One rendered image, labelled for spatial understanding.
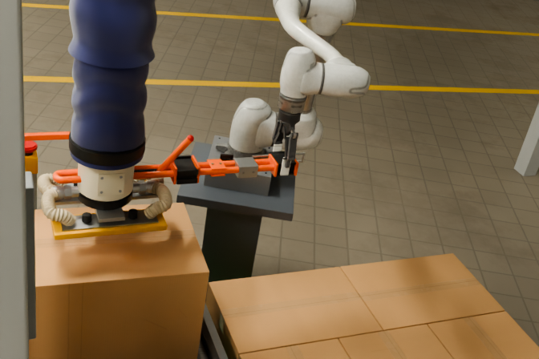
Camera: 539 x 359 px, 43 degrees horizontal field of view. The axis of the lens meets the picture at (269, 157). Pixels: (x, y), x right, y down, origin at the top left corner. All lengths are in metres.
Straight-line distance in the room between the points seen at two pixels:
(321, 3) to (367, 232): 1.99
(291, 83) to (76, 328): 1.02
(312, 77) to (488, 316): 1.38
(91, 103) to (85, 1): 0.29
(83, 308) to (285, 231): 2.13
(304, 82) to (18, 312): 1.41
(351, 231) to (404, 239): 0.33
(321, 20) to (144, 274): 1.18
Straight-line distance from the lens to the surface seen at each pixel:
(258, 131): 2.94
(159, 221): 2.19
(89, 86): 1.97
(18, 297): 0.97
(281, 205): 2.97
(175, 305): 2.28
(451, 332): 2.90
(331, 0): 2.68
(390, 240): 4.30
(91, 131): 2.02
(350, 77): 2.21
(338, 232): 4.23
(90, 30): 1.89
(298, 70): 2.17
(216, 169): 2.25
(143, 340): 2.36
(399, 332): 2.81
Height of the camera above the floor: 2.34
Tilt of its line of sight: 29 degrees down
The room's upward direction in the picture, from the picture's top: 10 degrees clockwise
